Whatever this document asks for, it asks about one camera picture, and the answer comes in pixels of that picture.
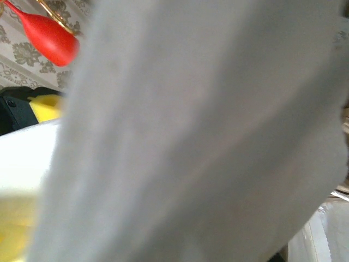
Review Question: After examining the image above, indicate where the red vase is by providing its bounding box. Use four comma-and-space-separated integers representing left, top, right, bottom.
5, 0, 80, 67

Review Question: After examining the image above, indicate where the gold wire ornament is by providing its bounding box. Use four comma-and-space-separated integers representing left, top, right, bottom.
38, 0, 81, 35

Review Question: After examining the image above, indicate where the white paper gift bag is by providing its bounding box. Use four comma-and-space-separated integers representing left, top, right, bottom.
288, 190, 349, 262
0, 0, 349, 262

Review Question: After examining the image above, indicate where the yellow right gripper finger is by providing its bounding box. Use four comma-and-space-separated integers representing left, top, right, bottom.
0, 190, 40, 262

